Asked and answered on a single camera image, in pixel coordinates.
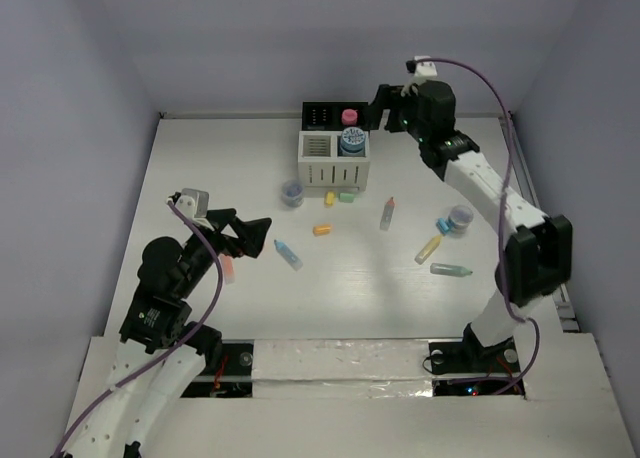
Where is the clear jar of paperclips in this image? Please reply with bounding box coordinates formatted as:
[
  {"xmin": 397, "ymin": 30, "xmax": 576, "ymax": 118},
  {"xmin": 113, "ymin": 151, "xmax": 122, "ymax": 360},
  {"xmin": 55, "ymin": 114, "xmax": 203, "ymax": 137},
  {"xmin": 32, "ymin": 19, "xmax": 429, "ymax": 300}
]
[{"xmin": 281, "ymin": 179, "xmax": 305, "ymax": 208}]

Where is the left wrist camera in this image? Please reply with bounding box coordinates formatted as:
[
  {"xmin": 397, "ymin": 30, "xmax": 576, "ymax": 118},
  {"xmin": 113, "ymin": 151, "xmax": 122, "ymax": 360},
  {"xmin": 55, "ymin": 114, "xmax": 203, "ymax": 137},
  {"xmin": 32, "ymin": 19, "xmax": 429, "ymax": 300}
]
[{"xmin": 167, "ymin": 188, "xmax": 209, "ymax": 222}]

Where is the white slotted organizer box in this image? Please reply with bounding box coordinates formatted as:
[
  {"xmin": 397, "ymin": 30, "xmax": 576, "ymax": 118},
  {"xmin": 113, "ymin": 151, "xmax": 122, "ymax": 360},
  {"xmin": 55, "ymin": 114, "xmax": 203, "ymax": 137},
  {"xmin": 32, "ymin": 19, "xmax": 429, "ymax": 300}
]
[{"xmin": 297, "ymin": 130, "xmax": 371, "ymax": 192}]

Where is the blue highlighter marker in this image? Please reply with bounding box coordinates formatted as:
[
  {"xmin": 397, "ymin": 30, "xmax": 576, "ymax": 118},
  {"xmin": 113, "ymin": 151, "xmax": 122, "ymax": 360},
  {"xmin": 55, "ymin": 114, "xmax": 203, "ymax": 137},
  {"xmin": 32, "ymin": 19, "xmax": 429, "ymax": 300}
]
[{"xmin": 274, "ymin": 240, "xmax": 303, "ymax": 271}]

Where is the yellow highlighter marker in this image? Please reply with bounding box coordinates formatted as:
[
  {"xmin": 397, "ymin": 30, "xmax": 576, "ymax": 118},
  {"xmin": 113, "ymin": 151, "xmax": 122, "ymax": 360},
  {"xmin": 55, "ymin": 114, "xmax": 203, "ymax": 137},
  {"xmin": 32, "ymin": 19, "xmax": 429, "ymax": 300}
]
[{"xmin": 414, "ymin": 234, "xmax": 443, "ymax": 265}]

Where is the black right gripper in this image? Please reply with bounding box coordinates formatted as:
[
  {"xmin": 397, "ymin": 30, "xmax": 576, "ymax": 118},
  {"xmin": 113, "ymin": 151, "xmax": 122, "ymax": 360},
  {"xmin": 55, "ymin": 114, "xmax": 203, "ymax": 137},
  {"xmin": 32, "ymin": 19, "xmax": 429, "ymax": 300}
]
[{"xmin": 365, "ymin": 84, "xmax": 430, "ymax": 143}]

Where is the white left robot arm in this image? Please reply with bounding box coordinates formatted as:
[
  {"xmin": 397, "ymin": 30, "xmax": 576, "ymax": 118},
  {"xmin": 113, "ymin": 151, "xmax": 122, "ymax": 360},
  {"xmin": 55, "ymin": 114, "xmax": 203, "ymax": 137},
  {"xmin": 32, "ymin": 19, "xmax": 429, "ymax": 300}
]
[{"xmin": 53, "ymin": 204, "xmax": 272, "ymax": 457}]

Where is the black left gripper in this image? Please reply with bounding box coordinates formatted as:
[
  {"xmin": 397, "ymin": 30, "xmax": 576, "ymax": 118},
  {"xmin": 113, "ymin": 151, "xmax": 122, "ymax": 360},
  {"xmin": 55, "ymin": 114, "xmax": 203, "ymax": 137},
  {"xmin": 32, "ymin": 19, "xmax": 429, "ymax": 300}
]
[{"xmin": 177, "ymin": 207, "xmax": 271, "ymax": 296}]

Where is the orange highlighter marker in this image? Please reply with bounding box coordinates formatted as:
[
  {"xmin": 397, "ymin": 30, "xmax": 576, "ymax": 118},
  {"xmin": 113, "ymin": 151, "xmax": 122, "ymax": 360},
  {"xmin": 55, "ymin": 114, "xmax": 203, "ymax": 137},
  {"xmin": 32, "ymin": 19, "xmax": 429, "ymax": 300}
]
[{"xmin": 379, "ymin": 197, "xmax": 396, "ymax": 231}]

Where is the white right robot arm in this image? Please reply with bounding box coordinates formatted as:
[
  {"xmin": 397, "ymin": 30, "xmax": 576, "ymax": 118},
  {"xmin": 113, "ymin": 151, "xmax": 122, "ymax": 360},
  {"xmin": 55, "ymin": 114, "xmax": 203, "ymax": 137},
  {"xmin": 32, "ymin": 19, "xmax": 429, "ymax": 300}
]
[{"xmin": 365, "ymin": 80, "xmax": 573, "ymax": 370}]

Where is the green highlighter marker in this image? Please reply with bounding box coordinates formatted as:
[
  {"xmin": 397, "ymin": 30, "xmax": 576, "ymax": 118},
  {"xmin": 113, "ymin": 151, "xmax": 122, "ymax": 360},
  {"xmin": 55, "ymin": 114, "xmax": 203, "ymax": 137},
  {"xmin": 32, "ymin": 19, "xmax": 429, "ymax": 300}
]
[{"xmin": 430, "ymin": 263, "xmax": 473, "ymax": 278}]

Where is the black slotted organizer box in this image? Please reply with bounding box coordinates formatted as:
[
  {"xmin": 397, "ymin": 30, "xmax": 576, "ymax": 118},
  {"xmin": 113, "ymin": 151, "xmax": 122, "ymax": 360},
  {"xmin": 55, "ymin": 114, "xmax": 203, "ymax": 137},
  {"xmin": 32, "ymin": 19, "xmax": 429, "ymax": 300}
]
[{"xmin": 301, "ymin": 101, "xmax": 370, "ymax": 131}]

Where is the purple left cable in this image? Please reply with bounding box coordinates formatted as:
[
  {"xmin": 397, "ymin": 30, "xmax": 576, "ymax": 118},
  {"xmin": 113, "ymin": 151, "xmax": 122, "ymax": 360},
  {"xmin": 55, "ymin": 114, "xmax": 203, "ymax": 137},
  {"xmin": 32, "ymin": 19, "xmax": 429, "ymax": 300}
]
[{"xmin": 49, "ymin": 202, "xmax": 224, "ymax": 458}]

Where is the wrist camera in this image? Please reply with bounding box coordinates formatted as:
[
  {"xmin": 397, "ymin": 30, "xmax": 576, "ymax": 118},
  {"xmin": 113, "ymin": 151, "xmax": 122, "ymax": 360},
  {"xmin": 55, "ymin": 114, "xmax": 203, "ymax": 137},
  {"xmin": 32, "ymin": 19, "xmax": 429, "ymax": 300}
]
[
  {"xmin": 401, "ymin": 56, "xmax": 438, "ymax": 96},
  {"xmin": 167, "ymin": 188, "xmax": 209, "ymax": 222}
]

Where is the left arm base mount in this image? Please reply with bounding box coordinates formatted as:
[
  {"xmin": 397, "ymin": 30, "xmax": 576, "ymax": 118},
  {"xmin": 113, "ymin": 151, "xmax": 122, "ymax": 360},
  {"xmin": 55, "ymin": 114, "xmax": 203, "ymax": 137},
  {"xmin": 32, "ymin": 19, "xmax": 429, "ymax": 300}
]
[{"xmin": 181, "ymin": 340, "xmax": 254, "ymax": 398}]

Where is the green marker cap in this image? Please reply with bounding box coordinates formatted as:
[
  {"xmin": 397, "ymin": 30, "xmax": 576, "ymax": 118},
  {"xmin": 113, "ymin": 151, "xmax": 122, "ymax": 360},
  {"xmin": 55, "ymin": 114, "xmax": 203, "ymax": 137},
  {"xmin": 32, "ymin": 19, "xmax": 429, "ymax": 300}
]
[{"xmin": 338, "ymin": 192, "xmax": 355, "ymax": 203}]

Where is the yellow marker cap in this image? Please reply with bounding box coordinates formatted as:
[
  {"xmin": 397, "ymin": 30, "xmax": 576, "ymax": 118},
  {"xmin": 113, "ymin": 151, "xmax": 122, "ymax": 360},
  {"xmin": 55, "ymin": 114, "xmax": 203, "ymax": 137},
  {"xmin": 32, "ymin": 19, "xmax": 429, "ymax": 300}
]
[{"xmin": 324, "ymin": 191, "xmax": 335, "ymax": 207}]

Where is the orange marker cap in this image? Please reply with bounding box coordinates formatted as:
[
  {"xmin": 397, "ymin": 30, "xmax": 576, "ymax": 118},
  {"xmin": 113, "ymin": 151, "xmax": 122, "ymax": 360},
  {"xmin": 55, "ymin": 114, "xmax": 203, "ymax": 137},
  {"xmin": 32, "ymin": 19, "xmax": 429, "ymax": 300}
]
[{"xmin": 312, "ymin": 224, "xmax": 332, "ymax": 236}]

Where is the pink-capped tube of crayons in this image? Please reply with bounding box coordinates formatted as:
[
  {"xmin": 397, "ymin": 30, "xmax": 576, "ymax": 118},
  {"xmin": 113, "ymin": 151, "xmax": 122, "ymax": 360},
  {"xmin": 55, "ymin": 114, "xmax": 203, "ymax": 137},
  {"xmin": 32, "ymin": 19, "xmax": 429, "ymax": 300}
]
[{"xmin": 341, "ymin": 108, "xmax": 359, "ymax": 127}]

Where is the clear jar of blue pins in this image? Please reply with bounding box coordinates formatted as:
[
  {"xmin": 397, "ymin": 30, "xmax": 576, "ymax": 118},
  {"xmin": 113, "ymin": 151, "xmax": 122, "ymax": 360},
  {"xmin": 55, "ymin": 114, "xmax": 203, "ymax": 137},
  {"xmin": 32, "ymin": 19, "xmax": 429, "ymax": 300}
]
[{"xmin": 447, "ymin": 205, "xmax": 474, "ymax": 234}]

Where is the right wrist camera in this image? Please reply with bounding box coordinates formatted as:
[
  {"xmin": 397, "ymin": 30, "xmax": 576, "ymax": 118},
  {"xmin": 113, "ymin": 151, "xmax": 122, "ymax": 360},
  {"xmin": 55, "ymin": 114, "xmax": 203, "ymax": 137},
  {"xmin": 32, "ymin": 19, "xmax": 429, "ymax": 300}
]
[{"xmin": 401, "ymin": 56, "xmax": 438, "ymax": 96}]

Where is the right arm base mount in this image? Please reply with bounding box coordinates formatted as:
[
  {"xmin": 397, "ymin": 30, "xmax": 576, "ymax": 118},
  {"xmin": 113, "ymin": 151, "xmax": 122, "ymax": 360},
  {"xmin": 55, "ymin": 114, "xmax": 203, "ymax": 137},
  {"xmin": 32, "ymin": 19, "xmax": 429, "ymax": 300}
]
[{"xmin": 422, "ymin": 339, "xmax": 525, "ymax": 397}]

